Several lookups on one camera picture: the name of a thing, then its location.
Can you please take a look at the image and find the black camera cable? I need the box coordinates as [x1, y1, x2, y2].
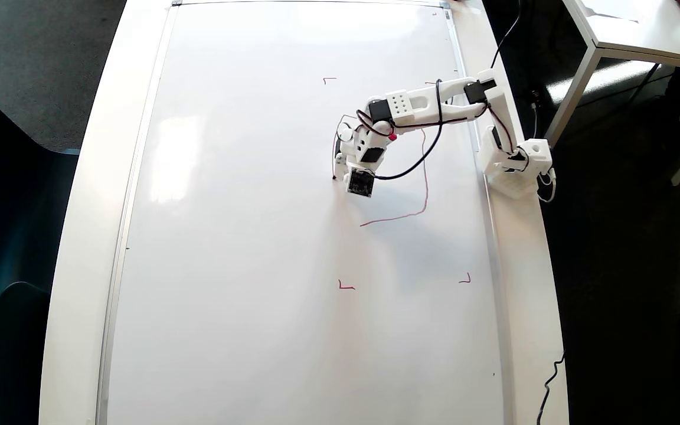
[374, 0, 522, 181]

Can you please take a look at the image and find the large whiteboard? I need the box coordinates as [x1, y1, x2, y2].
[95, 0, 516, 425]

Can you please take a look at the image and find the dark blue chair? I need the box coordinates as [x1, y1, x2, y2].
[0, 80, 81, 425]

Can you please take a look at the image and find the black camera circuit board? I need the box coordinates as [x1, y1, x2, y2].
[345, 167, 376, 198]

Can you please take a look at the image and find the red and white marker pen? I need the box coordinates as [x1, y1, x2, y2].
[332, 133, 398, 179]

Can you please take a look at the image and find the white side table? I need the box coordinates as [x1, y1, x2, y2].
[561, 0, 680, 187]

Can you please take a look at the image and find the short white cable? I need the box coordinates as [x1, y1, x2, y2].
[538, 168, 557, 203]

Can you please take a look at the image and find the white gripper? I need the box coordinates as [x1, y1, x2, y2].
[334, 118, 397, 180]

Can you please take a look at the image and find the thin black cable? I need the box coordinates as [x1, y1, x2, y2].
[536, 353, 565, 425]

